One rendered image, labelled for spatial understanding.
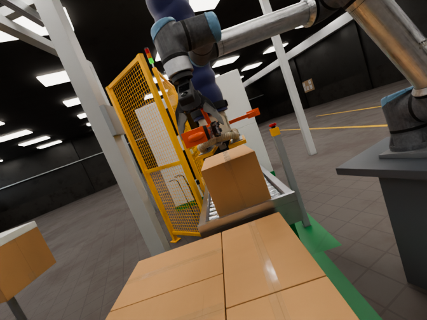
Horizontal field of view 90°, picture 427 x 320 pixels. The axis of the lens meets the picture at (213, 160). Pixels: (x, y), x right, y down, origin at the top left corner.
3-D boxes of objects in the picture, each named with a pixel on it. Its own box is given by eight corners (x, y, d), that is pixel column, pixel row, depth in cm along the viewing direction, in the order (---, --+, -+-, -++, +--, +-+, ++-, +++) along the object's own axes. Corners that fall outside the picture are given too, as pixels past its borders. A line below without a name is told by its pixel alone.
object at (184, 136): (192, 145, 76) (186, 132, 75) (211, 138, 74) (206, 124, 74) (186, 148, 67) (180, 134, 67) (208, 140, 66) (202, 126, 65)
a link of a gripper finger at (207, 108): (229, 117, 74) (206, 102, 74) (228, 117, 68) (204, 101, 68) (223, 124, 75) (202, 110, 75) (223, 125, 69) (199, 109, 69)
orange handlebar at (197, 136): (216, 130, 156) (214, 125, 155) (255, 115, 151) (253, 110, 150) (187, 146, 65) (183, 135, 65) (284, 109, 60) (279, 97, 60)
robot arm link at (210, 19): (210, 25, 77) (178, 35, 76) (215, 1, 66) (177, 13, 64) (220, 49, 78) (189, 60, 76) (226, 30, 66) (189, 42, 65)
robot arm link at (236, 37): (320, -1, 97) (182, 48, 88) (340, -24, 84) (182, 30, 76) (329, 23, 97) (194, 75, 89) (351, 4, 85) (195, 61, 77)
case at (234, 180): (219, 195, 212) (204, 159, 207) (257, 181, 210) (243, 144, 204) (220, 221, 153) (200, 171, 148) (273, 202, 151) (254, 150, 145)
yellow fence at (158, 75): (214, 198, 389) (169, 87, 360) (219, 196, 388) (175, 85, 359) (213, 228, 273) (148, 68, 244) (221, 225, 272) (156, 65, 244)
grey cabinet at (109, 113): (121, 135, 222) (108, 108, 218) (126, 133, 221) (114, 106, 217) (112, 136, 202) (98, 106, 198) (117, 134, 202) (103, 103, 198)
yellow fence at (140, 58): (169, 242, 281) (101, 89, 252) (175, 237, 289) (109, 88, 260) (218, 248, 224) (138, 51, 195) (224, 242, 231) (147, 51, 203)
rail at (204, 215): (212, 176, 379) (208, 166, 376) (215, 175, 379) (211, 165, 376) (207, 250, 151) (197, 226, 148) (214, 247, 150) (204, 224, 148)
